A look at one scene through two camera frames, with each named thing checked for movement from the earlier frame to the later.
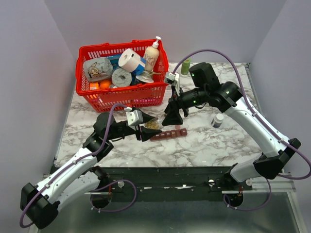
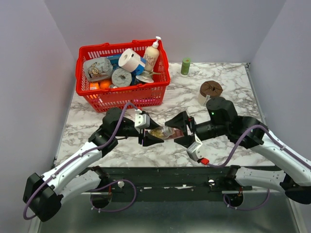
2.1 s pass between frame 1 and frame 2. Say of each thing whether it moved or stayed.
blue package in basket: stayed
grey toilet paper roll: stayed
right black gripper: moved
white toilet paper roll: stayed
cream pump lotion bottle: stayed
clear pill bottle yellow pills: moved
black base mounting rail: stayed
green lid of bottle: stayed
